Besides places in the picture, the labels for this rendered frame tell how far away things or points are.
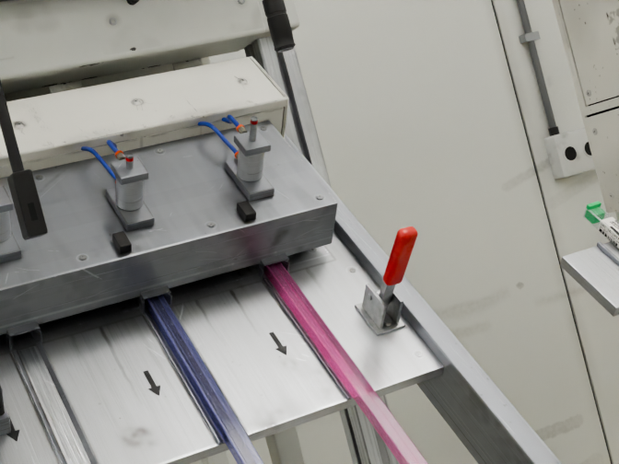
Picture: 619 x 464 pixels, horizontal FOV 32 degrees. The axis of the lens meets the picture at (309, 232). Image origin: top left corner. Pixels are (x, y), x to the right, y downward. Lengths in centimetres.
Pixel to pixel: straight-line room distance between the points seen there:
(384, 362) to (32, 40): 43
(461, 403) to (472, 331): 202
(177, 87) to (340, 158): 176
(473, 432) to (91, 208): 36
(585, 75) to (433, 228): 109
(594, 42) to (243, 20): 87
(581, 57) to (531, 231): 123
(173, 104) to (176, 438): 33
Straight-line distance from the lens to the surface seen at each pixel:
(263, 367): 88
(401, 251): 86
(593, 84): 186
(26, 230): 75
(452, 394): 91
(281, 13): 91
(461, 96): 298
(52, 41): 103
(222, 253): 92
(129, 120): 99
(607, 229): 98
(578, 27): 187
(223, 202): 93
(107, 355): 88
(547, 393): 305
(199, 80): 105
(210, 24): 108
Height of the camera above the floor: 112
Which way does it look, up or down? 1 degrees down
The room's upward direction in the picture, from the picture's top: 15 degrees counter-clockwise
